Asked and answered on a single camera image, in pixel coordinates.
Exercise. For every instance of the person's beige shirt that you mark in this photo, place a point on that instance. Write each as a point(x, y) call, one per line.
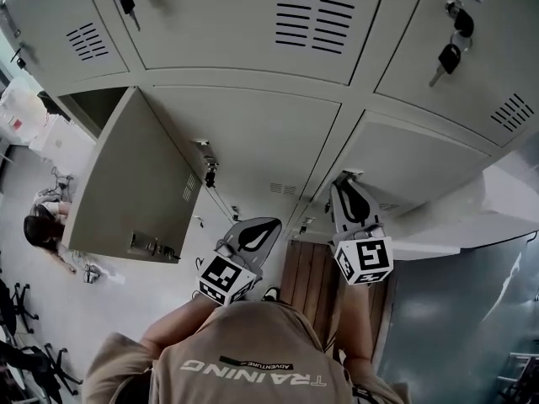
point(244, 339)

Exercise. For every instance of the small grey floor device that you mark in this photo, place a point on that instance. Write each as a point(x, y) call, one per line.
point(90, 275)

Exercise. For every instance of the person's right forearm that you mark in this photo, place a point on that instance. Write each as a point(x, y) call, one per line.
point(358, 322)

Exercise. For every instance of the grey metal rack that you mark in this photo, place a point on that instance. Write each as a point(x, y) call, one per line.
point(522, 377)

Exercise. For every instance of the person's right shoe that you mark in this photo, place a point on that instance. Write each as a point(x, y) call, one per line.
point(269, 293)

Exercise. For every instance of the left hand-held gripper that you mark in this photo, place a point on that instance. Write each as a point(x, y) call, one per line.
point(219, 276)

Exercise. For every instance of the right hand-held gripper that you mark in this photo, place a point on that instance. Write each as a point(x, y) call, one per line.
point(372, 255)

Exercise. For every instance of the white box-shaped beam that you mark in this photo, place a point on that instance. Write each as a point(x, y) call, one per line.
point(484, 217)

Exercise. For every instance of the person's left forearm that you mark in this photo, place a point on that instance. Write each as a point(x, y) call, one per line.
point(177, 322)

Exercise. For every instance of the black office chair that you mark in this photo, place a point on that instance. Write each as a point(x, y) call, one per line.
point(19, 305)
point(38, 364)

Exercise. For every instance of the brown wooden plank step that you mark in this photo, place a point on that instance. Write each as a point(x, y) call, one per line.
point(309, 276)

